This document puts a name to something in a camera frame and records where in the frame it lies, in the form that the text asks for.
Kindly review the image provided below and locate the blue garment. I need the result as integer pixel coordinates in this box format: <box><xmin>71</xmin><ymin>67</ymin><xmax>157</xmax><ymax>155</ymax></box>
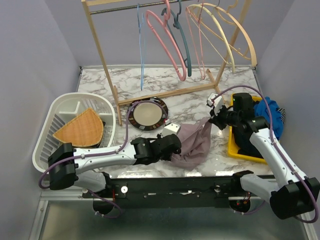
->
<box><xmin>253</xmin><ymin>96</ymin><xmax>285</xmax><ymax>140</ymax></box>

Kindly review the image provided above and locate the wooden curved hanger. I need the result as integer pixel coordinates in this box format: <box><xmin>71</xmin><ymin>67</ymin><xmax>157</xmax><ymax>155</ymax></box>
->
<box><xmin>215</xmin><ymin>0</ymin><xmax>258</xmax><ymax>67</ymax></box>

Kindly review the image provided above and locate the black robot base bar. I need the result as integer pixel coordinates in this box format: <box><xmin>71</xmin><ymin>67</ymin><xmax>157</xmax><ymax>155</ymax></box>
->
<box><xmin>93</xmin><ymin>176</ymin><xmax>249</xmax><ymax>213</ymax></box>

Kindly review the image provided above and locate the light blue wire hanger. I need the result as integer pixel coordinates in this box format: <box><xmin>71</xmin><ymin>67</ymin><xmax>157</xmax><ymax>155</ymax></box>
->
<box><xmin>137</xmin><ymin>3</ymin><xmax>146</xmax><ymax>91</ymax></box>

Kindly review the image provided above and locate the mauve tank top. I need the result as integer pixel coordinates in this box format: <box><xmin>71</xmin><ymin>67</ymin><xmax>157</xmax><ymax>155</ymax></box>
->
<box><xmin>171</xmin><ymin>117</ymin><xmax>212</xmax><ymax>171</ymax></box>

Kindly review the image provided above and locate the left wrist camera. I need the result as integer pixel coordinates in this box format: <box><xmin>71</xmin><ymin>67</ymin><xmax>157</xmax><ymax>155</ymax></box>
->
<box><xmin>161</xmin><ymin>123</ymin><xmax>181</xmax><ymax>137</ymax></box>

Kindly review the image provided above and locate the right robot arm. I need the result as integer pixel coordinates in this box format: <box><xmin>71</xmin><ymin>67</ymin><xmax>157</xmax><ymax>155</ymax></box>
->
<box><xmin>207</xmin><ymin>92</ymin><xmax>320</xmax><ymax>220</ymax></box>

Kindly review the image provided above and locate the striped black white garment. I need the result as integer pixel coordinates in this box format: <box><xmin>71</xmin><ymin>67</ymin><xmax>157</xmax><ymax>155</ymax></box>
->
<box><xmin>276</xmin><ymin>107</ymin><xmax>286</xmax><ymax>123</ymax></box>

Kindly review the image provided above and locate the wooden clothes rack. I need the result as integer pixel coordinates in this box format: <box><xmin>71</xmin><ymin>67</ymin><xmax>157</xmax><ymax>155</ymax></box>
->
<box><xmin>81</xmin><ymin>0</ymin><xmax>253</xmax><ymax>127</ymax></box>

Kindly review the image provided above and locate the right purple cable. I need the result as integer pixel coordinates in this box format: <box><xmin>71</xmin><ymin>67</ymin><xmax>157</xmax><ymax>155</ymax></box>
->
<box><xmin>212</xmin><ymin>84</ymin><xmax>320</xmax><ymax>224</ymax></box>

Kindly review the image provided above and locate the cream plastic hanger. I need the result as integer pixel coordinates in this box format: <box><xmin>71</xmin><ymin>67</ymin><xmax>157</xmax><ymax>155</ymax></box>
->
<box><xmin>185</xmin><ymin>4</ymin><xmax>236</xmax><ymax>73</ymax></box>

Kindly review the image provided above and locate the dark navy garment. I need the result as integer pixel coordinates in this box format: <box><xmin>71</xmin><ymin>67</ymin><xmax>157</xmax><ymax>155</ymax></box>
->
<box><xmin>232</xmin><ymin>127</ymin><xmax>263</xmax><ymax>159</ymax></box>

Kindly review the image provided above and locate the woven wicker fan tray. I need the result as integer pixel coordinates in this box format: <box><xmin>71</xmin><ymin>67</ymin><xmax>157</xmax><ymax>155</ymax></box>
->
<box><xmin>53</xmin><ymin>108</ymin><xmax>104</xmax><ymax>148</ymax></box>

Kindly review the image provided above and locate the white plastic dish rack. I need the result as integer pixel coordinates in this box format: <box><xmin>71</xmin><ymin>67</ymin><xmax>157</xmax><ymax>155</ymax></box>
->
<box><xmin>32</xmin><ymin>92</ymin><xmax>116</xmax><ymax>173</ymax></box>

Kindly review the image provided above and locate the dark rimmed ceramic plate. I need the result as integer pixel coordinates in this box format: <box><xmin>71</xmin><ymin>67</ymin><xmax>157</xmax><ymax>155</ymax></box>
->
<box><xmin>128</xmin><ymin>97</ymin><xmax>169</xmax><ymax>131</ymax></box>

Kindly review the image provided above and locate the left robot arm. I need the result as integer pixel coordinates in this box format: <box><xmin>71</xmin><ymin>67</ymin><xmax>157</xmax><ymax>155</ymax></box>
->
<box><xmin>47</xmin><ymin>134</ymin><xmax>182</xmax><ymax>198</ymax></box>

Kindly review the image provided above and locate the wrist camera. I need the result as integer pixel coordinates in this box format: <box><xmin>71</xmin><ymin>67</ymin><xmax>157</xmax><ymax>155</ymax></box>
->
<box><xmin>161</xmin><ymin>123</ymin><xmax>181</xmax><ymax>137</ymax></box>
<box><xmin>206</xmin><ymin>92</ymin><xmax>224</xmax><ymax>116</ymax></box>

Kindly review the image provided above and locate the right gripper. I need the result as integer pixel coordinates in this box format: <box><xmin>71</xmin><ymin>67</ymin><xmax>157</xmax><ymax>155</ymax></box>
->
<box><xmin>208</xmin><ymin>102</ymin><xmax>241</xmax><ymax>131</ymax></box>

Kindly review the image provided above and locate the pink plastic hanger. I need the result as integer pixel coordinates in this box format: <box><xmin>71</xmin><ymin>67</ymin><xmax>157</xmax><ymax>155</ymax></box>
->
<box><xmin>144</xmin><ymin>0</ymin><xmax>189</xmax><ymax>81</ymax></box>

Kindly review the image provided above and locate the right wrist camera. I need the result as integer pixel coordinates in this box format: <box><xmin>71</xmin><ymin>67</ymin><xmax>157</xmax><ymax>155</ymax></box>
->
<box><xmin>206</xmin><ymin>92</ymin><xmax>224</xmax><ymax>116</ymax></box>

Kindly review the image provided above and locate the thin pink hanger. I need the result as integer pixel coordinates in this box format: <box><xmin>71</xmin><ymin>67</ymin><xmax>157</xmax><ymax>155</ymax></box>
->
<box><xmin>185</xmin><ymin>4</ymin><xmax>206</xmax><ymax>80</ymax></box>

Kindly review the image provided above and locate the teal plastic hanger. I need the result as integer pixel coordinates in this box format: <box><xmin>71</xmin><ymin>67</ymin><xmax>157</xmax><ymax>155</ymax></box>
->
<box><xmin>161</xmin><ymin>0</ymin><xmax>192</xmax><ymax>77</ymax></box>

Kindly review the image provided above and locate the yellow plastic bin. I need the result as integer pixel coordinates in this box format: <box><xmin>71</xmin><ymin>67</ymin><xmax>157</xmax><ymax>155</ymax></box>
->
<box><xmin>228</xmin><ymin>92</ymin><xmax>269</xmax><ymax>164</ymax></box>

